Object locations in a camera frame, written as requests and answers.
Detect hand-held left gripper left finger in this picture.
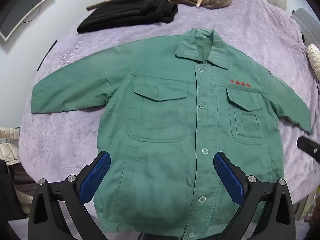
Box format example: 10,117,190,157
27,151,112,240

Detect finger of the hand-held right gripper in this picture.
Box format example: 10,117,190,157
297,136,320,163

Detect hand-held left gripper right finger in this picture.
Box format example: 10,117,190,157
212,151,297,240

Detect green button-up jacket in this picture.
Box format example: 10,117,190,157
30,28,313,240

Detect black folded clothes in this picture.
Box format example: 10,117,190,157
77,0,178,34

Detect dark clothing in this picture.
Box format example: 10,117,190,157
0,159,33,222

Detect white knitted cloth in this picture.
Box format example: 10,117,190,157
307,44,320,80

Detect cream puffer jacket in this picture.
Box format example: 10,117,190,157
0,127,33,215

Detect purple plush blanket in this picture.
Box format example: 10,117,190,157
18,0,319,220

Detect curved monitor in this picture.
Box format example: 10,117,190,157
0,0,56,41

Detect thin monitor cable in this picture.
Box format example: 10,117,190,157
24,4,42,23

